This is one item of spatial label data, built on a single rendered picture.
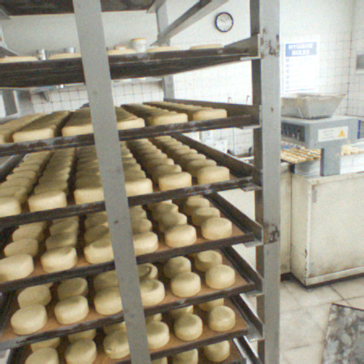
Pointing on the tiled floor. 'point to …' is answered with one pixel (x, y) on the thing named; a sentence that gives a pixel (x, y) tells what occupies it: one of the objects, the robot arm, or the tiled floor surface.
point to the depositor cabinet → (327, 227)
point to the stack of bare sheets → (344, 336)
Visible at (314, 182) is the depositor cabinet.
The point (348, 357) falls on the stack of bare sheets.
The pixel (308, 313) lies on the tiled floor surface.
